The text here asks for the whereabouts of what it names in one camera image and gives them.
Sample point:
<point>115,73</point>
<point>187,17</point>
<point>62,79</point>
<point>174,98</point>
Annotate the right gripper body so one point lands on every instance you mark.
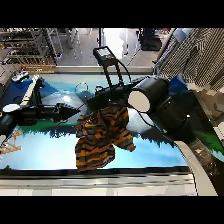
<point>103,96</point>

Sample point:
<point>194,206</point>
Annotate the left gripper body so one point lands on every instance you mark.
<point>61,112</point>

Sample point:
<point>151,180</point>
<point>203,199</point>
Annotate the orange black striped garment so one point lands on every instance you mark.
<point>100,140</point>

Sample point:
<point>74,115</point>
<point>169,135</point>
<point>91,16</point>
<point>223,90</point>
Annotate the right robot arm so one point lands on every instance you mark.
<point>166,110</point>

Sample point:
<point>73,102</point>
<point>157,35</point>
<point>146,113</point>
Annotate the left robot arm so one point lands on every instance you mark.
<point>23,113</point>

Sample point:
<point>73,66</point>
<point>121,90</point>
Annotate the storage shelves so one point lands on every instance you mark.
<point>26,50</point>

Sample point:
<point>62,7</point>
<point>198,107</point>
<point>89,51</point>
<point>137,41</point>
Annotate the black white striped shirt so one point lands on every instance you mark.
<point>196,56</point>

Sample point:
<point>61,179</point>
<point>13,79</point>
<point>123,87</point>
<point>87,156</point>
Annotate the camouflage garment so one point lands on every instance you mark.
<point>210,106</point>

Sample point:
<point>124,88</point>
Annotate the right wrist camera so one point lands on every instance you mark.
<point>106,57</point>

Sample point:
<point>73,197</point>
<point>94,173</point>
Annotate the silver frame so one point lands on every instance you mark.
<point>93,186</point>

